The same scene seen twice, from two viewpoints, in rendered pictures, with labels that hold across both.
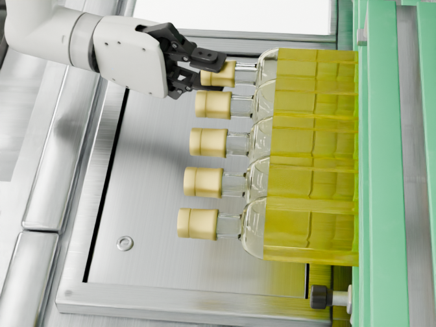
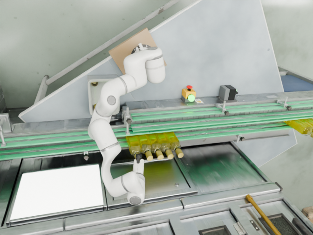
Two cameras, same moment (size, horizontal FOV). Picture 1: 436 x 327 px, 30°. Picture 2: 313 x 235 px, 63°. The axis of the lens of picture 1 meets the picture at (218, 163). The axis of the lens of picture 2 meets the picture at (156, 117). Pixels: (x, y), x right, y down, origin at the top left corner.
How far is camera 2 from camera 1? 1.51 m
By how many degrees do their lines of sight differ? 82
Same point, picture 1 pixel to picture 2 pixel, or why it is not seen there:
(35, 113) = (142, 222)
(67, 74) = (127, 214)
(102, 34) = (141, 169)
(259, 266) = (170, 164)
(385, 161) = (171, 115)
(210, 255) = (172, 171)
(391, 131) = (164, 115)
